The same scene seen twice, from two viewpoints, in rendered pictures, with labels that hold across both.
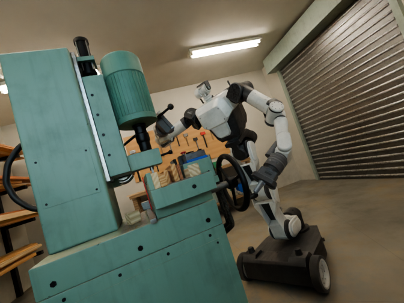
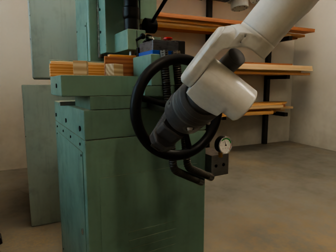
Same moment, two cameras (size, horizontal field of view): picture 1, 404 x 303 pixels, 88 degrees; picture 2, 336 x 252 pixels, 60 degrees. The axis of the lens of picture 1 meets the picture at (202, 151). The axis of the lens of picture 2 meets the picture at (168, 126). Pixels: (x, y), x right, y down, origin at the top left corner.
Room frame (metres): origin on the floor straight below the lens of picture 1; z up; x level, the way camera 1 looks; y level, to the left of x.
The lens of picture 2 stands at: (0.85, -0.86, 0.87)
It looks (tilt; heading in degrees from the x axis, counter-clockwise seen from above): 8 degrees down; 80
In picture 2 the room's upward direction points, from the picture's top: straight up
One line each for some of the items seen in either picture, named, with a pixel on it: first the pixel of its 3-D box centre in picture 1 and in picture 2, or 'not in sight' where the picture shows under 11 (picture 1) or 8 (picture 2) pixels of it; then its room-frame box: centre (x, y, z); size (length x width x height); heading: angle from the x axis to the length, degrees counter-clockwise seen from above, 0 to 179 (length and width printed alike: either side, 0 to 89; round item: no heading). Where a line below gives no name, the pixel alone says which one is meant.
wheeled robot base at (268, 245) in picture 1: (286, 239); not in sight; (1.69, -0.41, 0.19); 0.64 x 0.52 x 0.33; 139
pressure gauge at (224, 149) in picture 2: not in sight; (222, 146); (1.23, 0.12, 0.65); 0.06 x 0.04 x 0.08; 19
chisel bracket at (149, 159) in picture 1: (145, 162); (130, 44); (0.91, 0.25, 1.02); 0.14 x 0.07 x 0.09; 109
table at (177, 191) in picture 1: (181, 186); (150, 85); (0.97, 0.14, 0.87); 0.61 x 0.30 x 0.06; 19
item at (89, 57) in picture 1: (84, 58); not in sight; (0.87, 0.37, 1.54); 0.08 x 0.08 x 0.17; 19
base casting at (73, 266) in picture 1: (138, 230); (121, 113); (0.88, 0.35, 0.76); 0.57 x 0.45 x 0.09; 109
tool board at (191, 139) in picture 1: (179, 145); not in sight; (4.19, 0.40, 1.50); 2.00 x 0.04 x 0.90; 104
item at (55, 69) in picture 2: (155, 183); (144, 72); (0.96, 0.25, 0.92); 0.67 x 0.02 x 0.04; 19
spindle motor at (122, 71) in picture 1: (128, 92); not in sight; (0.92, 0.23, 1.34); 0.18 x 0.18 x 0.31
